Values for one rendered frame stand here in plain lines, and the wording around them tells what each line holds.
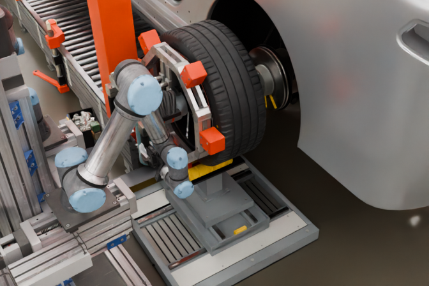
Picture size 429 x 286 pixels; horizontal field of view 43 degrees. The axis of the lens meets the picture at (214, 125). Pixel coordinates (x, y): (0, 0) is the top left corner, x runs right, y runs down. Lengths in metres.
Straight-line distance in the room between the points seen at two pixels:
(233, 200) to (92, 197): 1.19
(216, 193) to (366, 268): 0.86
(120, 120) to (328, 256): 1.59
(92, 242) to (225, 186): 0.98
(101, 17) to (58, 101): 1.70
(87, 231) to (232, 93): 0.80
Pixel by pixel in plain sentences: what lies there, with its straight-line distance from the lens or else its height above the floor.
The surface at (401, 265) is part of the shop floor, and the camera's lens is 3.07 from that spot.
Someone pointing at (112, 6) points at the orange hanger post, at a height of 1.22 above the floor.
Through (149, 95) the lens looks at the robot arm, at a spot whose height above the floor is 1.34.
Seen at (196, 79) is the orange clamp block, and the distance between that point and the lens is 2.22.
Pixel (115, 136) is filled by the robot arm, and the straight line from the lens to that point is 1.82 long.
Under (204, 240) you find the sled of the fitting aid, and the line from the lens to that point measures 2.86.
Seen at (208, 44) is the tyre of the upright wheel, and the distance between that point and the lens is 2.36.
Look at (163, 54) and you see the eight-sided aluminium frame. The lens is 2.39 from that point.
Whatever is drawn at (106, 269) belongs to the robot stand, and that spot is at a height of 0.21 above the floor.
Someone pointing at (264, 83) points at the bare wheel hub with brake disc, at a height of 0.88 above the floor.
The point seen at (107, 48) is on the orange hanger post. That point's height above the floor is 1.02.
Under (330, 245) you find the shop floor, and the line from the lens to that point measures 3.07.
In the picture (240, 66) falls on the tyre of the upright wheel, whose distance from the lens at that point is 2.33.
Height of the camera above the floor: 2.32
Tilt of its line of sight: 38 degrees down
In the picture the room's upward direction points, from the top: 2 degrees counter-clockwise
